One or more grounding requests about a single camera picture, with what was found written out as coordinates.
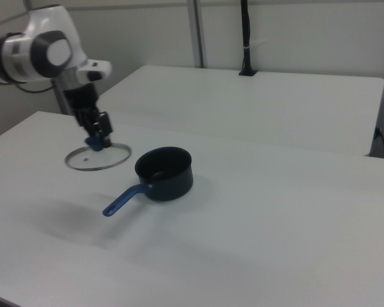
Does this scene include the grey partition post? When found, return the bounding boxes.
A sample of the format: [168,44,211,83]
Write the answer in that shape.
[188,0,209,68]

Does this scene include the glass lid with blue knob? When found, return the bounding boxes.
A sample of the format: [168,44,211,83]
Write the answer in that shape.
[65,135,132,172]

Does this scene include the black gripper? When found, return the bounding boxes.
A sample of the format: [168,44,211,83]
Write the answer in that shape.
[63,83,114,149]

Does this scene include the black pole with clamp base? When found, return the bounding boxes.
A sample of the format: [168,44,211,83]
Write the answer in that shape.
[238,0,259,77]

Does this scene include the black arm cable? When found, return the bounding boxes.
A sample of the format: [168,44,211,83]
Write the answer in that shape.
[0,76,53,95]

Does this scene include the dark saucepan with blue handle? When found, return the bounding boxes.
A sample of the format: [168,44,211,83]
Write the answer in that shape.
[102,146,195,219]

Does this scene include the black power cable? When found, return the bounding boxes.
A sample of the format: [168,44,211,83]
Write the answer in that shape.
[373,127,384,158]

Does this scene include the grey metal stand post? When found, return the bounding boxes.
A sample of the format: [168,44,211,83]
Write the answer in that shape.
[50,79,72,116]

